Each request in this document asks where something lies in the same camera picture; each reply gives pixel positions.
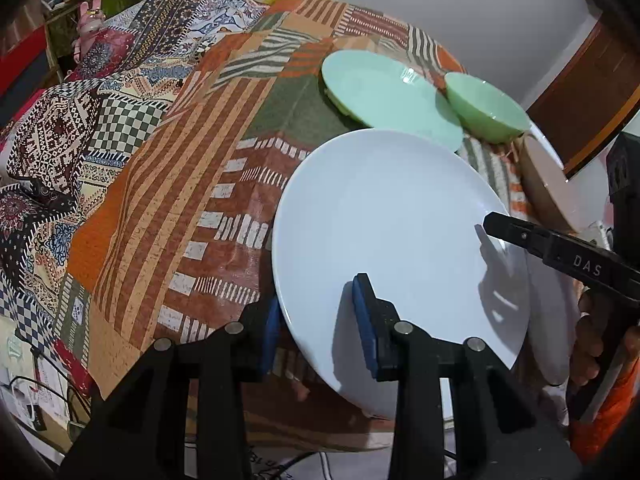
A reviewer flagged white plate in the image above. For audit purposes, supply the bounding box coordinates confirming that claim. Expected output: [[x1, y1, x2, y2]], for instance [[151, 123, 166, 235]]
[[271, 129, 529, 418]]

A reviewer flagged person's right hand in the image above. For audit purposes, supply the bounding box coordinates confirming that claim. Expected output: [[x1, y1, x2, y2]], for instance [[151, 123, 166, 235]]
[[570, 289, 639, 393]]

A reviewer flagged pink beige bowl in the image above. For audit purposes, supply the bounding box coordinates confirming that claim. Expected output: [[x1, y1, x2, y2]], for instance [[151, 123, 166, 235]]
[[518, 133, 582, 234]]

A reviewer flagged mint green bowl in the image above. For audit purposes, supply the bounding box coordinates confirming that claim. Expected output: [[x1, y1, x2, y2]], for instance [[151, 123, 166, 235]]
[[444, 72, 530, 144]]

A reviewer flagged orange striped patchwork tablecloth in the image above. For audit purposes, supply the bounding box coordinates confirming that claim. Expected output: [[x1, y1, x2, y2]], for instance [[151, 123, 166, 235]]
[[65, 0, 582, 453]]

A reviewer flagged mint green flat plate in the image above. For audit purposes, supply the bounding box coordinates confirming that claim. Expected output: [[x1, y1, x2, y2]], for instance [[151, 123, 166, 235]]
[[321, 50, 463, 152]]

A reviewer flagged colourful patterned quilt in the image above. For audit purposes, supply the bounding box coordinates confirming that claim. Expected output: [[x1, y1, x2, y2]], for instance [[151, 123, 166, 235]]
[[1, 0, 265, 361]]

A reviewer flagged red box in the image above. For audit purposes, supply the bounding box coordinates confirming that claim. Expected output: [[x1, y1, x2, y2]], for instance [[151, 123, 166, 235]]
[[1, 26, 50, 98]]

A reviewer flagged pink bunny toy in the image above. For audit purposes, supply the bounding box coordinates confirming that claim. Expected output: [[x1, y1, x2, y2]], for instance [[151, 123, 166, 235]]
[[74, 0, 105, 63]]

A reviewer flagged green cardboard box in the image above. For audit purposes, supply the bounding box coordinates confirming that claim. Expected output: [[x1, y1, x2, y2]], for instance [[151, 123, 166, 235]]
[[44, 0, 147, 57]]

